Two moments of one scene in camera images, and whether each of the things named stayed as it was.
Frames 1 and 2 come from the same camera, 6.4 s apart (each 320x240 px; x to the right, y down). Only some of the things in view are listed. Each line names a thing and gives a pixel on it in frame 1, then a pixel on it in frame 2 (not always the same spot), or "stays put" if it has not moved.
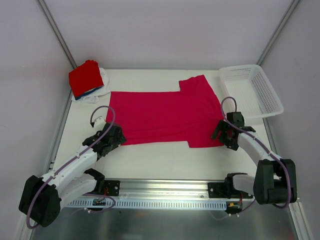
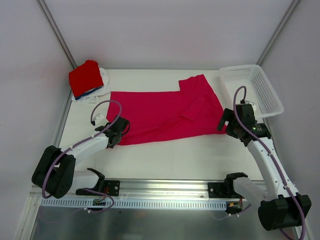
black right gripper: [222, 132] → [225, 119]
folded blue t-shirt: [88, 92] stays put
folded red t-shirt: [87, 76] stays put
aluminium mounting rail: [167, 188] stays put
